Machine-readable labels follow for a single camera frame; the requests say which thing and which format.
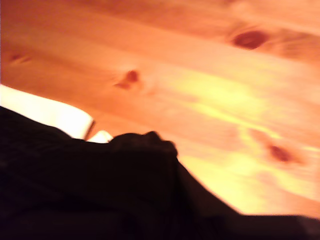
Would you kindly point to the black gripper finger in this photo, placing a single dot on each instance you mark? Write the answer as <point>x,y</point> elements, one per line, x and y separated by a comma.
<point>205,205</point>

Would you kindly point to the black shorts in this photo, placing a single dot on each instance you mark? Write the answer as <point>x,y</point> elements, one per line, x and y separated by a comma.
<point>75,175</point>

